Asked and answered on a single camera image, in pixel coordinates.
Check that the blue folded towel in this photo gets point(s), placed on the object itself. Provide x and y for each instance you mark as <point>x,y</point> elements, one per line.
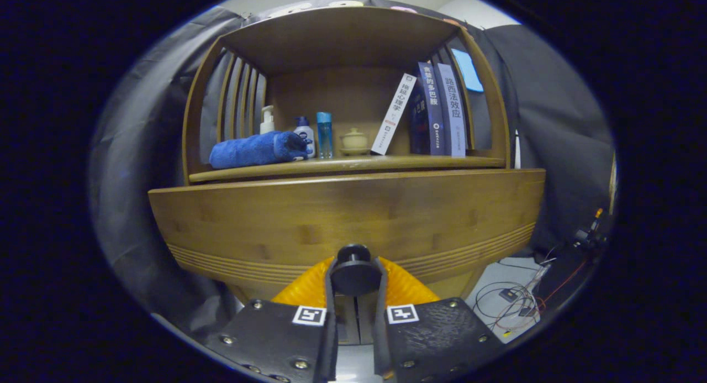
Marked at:
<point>248,151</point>

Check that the dark blue book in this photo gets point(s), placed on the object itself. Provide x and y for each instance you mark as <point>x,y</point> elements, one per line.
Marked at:
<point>433,112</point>

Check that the white bottle with blue cap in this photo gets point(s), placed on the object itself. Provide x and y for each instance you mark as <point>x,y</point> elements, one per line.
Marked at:
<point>305,134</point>

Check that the beige lidded teacup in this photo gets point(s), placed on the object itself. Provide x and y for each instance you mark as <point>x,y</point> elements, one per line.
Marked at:
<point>354,141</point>

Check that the pale purple book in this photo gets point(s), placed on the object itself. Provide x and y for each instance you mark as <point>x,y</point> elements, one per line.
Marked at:
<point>454,112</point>

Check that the black electronic device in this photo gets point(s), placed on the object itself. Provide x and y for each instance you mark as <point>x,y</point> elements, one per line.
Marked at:
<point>588,234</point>

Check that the clear blue bottle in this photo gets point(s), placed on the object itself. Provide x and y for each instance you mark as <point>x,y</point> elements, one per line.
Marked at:
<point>325,134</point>

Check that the wooden cabinet door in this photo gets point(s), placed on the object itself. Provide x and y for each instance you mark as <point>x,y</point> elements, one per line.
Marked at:
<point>347,316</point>
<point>365,316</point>

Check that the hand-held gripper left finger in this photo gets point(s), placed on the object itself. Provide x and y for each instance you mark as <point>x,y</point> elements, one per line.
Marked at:
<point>330,322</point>

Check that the white pump bottle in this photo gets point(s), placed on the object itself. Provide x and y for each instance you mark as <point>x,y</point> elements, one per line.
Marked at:
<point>267,123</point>

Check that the black drawer knob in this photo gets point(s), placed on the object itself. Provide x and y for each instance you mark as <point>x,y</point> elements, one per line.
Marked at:
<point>354,275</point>

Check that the wooden countertop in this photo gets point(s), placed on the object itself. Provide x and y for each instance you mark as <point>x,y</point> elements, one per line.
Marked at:
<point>386,162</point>

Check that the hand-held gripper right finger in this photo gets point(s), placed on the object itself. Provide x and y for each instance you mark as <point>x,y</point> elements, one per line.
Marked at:
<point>380,328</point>

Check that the white book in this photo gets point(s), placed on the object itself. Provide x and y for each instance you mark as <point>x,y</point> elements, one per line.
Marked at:
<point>393,115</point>

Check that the wooden cabinet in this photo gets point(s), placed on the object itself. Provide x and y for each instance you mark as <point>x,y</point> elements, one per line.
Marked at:
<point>342,40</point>

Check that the wooden drawer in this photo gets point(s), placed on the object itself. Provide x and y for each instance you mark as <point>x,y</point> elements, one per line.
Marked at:
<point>331,217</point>

